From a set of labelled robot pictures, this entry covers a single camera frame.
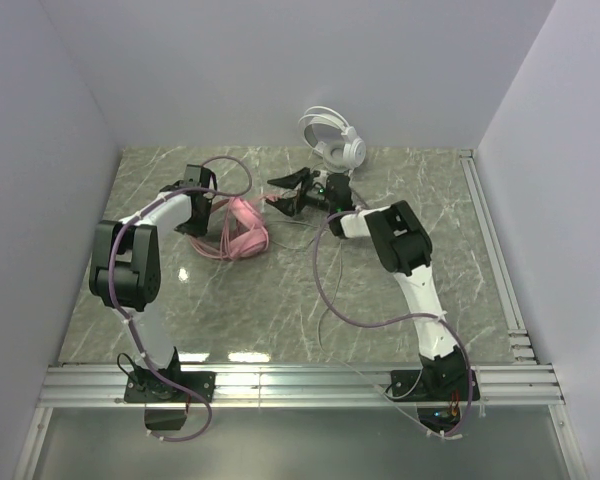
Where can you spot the pink headphones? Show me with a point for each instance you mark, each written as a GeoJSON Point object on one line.
{"type": "Point", "coordinates": [243, 235]}

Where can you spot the white headphones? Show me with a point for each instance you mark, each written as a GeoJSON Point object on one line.
{"type": "Point", "coordinates": [331, 137]}

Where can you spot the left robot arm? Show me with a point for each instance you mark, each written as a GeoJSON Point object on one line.
{"type": "Point", "coordinates": [125, 273]}

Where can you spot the right aluminium rail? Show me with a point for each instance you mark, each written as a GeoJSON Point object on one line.
{"type": "Point", "coordinates": [518, 334]}

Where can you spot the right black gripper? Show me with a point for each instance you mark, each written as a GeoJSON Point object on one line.
{"type": "Point", "coordinates": [303, 191]}

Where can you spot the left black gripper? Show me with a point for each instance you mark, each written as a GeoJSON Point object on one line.
{"type": "Point", "coordinates": [196, 215]}

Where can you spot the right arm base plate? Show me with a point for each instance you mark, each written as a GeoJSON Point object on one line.
{"type": "Point", "coordinates": [406, 386]}

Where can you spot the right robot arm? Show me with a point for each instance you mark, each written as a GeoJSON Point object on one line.
{"type": "Point", "coordinates": [404, 249]}

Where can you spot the front aluminium rail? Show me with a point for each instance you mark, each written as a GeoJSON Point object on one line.
{"type": "Point", "coordinates": [269, 385]}

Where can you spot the aluminium rail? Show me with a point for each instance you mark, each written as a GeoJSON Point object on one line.
{"type": "Point", "coordinates": [518, 334]}
{"type": "Point", "coordinates": [269, 385]}

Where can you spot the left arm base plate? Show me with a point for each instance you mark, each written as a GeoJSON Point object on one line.
{"type": "Point", "coordinates": [146, 388]}

